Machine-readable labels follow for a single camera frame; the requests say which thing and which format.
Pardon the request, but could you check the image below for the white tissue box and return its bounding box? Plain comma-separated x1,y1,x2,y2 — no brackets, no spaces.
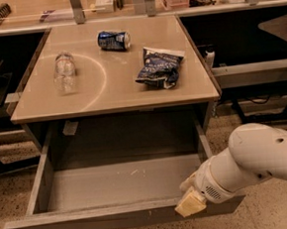
95,0,115,13

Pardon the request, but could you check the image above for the blue chip bag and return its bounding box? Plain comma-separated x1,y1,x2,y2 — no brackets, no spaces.
135,47,185,89

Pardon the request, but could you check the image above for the blue soda can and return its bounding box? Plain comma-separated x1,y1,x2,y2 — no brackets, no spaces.
97,31,131,52

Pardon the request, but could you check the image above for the grey drawer cabinet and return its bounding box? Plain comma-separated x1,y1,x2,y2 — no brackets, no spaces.
0,10,229,184

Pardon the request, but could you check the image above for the clear plastic water bottle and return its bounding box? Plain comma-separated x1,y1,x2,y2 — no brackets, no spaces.
53,52,77,94

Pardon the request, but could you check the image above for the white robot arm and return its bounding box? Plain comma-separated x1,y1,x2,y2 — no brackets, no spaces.
175,123,287,218

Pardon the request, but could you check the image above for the grey top drawer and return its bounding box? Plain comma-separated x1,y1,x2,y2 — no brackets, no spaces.
0,108,249,229

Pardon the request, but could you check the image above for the black desk leg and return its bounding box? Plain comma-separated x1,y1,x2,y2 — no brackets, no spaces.
231,98,249,124

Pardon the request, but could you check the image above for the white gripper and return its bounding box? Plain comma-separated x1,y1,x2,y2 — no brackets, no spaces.
175,159,239,218

